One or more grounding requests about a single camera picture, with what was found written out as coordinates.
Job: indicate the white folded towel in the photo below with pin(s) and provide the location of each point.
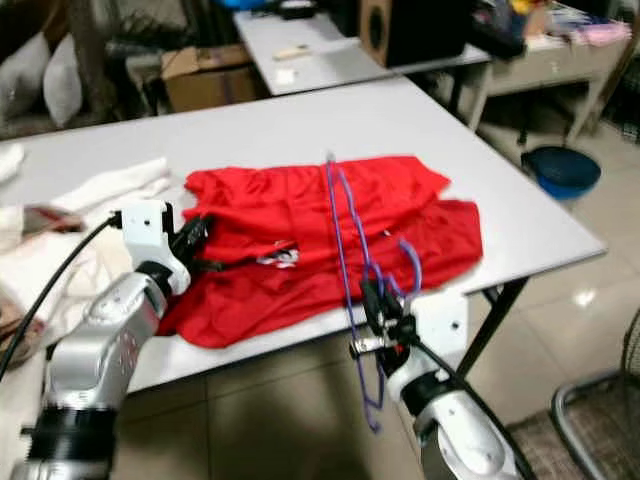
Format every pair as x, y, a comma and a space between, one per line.
110, 185

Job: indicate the black metal table legs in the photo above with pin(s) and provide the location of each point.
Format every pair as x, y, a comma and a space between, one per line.
498, 320

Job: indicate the blue round bin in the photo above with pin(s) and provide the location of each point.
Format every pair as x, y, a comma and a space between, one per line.
565, 175

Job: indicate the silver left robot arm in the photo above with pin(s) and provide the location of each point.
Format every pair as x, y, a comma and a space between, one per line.
105, 345

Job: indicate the plain red garment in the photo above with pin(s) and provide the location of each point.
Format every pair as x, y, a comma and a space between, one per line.
280, 210

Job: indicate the open plain cardboard box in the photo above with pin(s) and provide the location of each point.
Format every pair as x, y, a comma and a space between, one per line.
210, 90

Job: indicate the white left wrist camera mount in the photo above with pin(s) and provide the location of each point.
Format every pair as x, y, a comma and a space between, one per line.
145, 228

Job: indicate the beige desk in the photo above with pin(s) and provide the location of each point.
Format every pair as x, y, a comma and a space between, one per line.
550, 65

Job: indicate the small white cloth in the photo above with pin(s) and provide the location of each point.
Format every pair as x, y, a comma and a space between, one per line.
10, 162

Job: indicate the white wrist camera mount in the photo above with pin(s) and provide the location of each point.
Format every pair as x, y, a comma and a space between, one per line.
442, 320
145, 228

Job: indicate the pink cloth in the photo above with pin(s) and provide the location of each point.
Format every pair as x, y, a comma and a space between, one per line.
605, 33

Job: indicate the cream garment with plaid trim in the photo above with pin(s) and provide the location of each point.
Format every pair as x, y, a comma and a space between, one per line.
30, 250

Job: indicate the grey pillow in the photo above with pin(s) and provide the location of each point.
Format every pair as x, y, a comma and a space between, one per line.
22, 80
64, 85

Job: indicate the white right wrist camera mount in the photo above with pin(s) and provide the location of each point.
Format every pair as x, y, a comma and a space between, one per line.
442, 320

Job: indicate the beige oblong object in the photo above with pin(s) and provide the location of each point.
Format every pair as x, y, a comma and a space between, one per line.
292, 52

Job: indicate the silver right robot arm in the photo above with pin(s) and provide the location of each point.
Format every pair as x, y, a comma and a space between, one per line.
460, 440

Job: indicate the black speaker wooden side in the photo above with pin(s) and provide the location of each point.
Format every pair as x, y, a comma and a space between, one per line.
430, 30

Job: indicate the small white table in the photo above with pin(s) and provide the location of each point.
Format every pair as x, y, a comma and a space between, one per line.
380, 75

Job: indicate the metal frame chair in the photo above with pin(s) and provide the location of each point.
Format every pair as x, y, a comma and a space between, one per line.
600, 440

